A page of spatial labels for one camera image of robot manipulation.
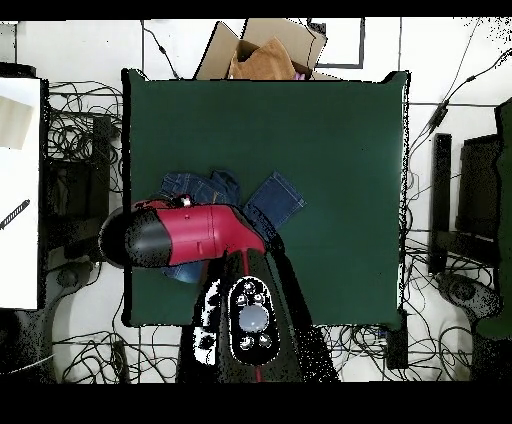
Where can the black rectangular frame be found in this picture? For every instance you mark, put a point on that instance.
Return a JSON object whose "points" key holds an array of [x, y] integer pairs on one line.
{"points": [[362, 44]]}

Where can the blue denim jeans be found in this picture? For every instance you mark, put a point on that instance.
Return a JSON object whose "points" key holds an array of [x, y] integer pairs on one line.
{"points": [[276, 200]]}

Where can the black power strip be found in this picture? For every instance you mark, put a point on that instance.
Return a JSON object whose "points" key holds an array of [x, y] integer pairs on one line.
{"points": [[120, 360], [396, 344]]}

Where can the beige paper sheet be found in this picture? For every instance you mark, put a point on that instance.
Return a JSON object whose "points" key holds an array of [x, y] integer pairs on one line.
{"points": [[14, 124]]}

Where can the dark green table cloth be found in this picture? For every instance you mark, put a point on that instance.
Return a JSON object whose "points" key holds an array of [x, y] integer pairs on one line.
{"points": [[340, 160]]}

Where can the brown cardboard box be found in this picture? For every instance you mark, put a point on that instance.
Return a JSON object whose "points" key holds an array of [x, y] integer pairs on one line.
{"points": [[216, 56]]}

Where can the white table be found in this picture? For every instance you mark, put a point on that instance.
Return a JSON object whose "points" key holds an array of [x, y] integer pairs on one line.
{"points": [[20, 260]]}

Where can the black threaded rod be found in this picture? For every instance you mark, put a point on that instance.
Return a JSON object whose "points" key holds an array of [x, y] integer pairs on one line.
{"points": [[16, 213]]}

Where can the purple cloth piece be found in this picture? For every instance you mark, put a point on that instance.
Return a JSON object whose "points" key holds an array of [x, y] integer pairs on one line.
{"points": [[300, 76]]}

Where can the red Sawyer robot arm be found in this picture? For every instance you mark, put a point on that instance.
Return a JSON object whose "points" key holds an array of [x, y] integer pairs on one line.
{"points": [[192, 236]]}

